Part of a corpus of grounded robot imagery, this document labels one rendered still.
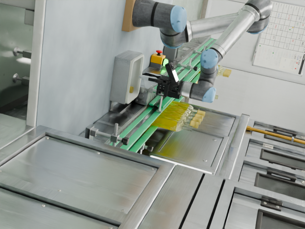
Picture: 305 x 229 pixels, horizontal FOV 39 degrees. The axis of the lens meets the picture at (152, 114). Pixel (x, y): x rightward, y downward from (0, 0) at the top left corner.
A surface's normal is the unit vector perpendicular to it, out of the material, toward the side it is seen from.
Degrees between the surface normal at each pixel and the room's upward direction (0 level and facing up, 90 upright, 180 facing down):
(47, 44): 0
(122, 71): 90
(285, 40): 90
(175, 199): 90
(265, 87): 90
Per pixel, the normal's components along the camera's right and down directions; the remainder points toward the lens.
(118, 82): -0.30, 0.32
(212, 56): -0.11, -0.36
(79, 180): 0.15, -0.92
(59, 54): 0.94, 0.25
